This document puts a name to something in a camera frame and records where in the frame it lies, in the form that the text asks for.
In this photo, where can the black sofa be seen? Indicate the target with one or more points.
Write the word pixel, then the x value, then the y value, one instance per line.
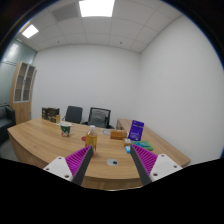
pixel 6 121

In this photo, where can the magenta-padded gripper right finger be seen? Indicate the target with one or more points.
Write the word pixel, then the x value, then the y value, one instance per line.
pixel 146 160

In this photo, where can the grey mesh office chair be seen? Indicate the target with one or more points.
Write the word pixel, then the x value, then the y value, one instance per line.
pixel 98 117

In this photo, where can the large square ceiling light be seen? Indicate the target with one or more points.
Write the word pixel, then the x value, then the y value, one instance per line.
pixel 96 8

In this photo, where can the grey ceiling air vent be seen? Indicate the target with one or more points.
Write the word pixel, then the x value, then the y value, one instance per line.
pixel 65 12

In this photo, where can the small blue-white box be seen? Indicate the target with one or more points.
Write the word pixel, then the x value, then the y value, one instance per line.
pixel 128 149

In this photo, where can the black office chair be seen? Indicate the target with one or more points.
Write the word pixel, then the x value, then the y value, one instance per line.
pixel 73 114

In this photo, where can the orange-brown cardboard box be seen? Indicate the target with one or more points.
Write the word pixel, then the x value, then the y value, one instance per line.
pixel 118 134

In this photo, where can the green flat box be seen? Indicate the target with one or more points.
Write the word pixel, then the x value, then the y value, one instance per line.
pixel 144 145

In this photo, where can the wooden glass-door cabinet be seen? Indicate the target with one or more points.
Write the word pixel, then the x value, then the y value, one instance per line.
pixel 22 110

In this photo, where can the green and white mug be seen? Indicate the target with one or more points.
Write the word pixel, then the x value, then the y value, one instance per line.
pixel 66 129

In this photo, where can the purple upright package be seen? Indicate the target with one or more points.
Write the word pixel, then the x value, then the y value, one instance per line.
pixel 136 130

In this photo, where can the small ceiling light panel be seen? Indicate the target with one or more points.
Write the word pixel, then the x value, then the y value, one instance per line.
pixel 30 31

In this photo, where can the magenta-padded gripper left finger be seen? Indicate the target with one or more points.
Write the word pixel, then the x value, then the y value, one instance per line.
pixel 78 160

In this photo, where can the dark brown carton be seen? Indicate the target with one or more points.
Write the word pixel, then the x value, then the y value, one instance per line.
pixel 50 114

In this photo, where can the yellow-labelled drink bottle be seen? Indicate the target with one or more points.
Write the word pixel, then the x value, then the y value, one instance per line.
pixel 91 138

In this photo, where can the small tan box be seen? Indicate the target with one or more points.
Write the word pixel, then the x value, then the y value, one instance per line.
pixel 128 141

